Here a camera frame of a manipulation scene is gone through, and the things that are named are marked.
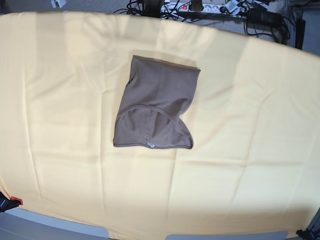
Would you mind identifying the tangled black cables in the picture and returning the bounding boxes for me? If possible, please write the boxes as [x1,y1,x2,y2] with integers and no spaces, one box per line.
[119,0,296,46]

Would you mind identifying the black vertical power strip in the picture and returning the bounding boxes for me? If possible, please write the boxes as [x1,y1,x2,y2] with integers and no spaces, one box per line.
[294,18,306,50]

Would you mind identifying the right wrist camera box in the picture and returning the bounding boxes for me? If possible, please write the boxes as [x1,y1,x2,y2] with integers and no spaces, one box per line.
[50,0,67,9]

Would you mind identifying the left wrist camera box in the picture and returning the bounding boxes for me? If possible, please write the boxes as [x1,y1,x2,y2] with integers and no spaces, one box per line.
[225,0,240,16]

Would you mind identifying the black clamp with red tip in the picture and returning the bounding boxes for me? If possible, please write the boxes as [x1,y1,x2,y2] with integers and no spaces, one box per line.
[0,192,23,213]

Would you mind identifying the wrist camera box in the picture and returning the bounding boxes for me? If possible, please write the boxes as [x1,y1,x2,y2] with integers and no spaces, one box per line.
[50,0,67,9]
[225,0,240,16]

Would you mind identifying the yellow table cloth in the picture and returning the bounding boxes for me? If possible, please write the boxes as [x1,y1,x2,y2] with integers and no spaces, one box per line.
[0,11,320,240]

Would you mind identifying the black power adapter brick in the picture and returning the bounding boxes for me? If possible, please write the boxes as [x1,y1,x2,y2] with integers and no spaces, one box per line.
[246,8,282,28]

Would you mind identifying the brown T-shirt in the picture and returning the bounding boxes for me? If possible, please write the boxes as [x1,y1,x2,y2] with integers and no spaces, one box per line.
[113,55,201,150]

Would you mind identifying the white power strip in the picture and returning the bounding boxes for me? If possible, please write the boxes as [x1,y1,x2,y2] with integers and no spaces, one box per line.
[160,1,230,15]

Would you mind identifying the black clamp at right corner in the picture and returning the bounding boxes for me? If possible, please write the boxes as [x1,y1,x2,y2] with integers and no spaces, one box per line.
[296,229,320,240]

